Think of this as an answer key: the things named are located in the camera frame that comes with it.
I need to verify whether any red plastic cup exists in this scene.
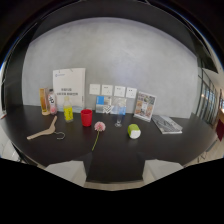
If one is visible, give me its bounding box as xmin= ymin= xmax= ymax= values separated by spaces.
xmin=80 ymin=108 xmax=94 ymax=128

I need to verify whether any grey magazine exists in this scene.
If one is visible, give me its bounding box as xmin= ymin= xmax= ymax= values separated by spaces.
xmin=151 ymin=114 xmax=184 ymax=135

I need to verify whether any wooden clothes hanger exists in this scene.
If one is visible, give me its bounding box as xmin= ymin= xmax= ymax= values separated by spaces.
xmin=26 ymin=115 xmax=66 ymax=141

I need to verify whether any pink flower with stem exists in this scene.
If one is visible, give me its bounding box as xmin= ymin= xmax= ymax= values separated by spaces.
xmin=91 ymin=121 xmax=107 ymax=152

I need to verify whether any yellow drink bottle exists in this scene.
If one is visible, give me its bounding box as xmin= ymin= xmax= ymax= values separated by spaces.
xmin=63 ymin=95 xmax=74 ymax=123

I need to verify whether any colourful framed picture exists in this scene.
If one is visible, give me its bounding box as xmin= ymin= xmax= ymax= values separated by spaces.
xmin=133 ymin=91 xmax=157 ymax=123

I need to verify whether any pink label drink bottle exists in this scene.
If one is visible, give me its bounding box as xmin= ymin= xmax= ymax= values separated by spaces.
xmin=47 ymin=88 xmax=58 ymax=116

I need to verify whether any blue patterned card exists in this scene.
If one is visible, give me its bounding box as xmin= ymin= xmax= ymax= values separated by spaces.
xmin=95 ymin=95 xmax=113 ymax=115

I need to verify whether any white paper bag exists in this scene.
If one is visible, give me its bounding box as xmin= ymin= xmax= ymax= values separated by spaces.
xmin=52 ymin=67 xmax=87 ymax=114

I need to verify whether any white wall socket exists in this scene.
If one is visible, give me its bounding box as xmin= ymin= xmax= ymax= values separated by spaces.
xmin=113 ymin=85 xmax=127 ymax=98
xmin=88 ymin=83 xmax=101 ymax=96
xmin=101 ymin=84 xmax=114 ymax=97
xmin=125 ymin=86 xmax=138 ymax=99

